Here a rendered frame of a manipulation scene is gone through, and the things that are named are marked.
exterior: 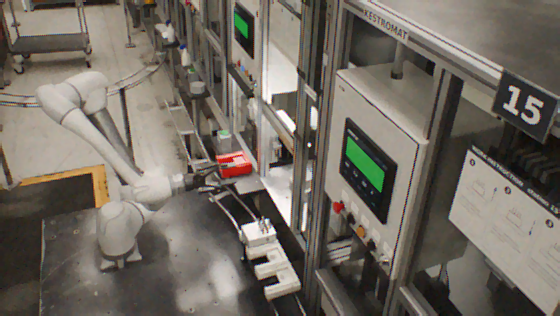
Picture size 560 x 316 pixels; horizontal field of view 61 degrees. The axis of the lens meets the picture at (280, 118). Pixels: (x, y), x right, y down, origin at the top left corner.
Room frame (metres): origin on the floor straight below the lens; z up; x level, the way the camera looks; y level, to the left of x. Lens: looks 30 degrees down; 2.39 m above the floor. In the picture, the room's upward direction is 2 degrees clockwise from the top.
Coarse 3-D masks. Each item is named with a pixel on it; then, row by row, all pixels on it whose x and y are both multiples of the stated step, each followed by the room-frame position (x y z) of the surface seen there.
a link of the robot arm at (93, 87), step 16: (80, 80) 1.84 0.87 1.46; (96, 80) 1.88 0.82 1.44; (96, 96) 1.84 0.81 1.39; (96, 112) 1.82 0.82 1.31; (96, 128) 1.80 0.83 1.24; (112, 128) 1.83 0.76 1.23; (112, 144) 1.79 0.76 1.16; (128, 160) 1.80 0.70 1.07; (144, 176) 1.81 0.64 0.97; (128, 192) 1.72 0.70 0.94; (144, 208) 1.69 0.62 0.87
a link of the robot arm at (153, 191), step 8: (160, 176) 1.56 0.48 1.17; (136, 184) 1.51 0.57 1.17; (144, 184) 1.50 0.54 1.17; (152, 184) 1.51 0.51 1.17; (160, 184) 1.51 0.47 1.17; (168, 184) 1.53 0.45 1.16; (136, 192) 1.48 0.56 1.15; (144, 192) 1.48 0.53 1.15; (152, 192) 1.48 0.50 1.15; (160, 192) 1.49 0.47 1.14; (168, 192) 1.51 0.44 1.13; (136, 200) 1.47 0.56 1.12; (144, 200) 1.47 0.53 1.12; (152, 200) 1.48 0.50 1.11; (160, 200) 1.50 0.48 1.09
